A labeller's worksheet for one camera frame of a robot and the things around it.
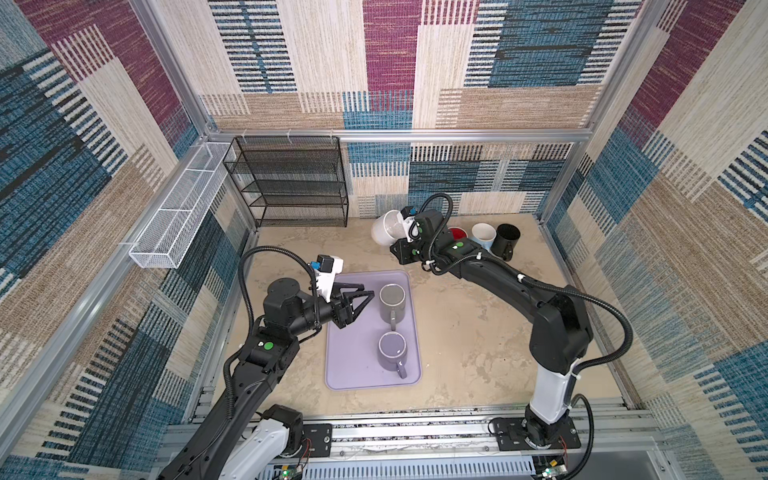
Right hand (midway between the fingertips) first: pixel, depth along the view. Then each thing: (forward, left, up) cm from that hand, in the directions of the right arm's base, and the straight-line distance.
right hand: (394, 250), depth 86 cm
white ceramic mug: (+18, -24, -14) cm, 33 cm away
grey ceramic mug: (-13, +1, -8) cm, 15 cm away
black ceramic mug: (+13, -39, -12) cm, 43 cm away
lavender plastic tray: (-25, +13, -18) cm, 33 cm away
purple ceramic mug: (-25, +2, -12) cm, 28 cm away
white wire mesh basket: (-7, +53, +15) cm, 56 cm away
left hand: (-18, +6, +9) cm, 22 cm away
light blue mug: (+16, -32, -12) cm, 38 cm away
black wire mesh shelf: (+34, +36, -1) cm, 50 cm away
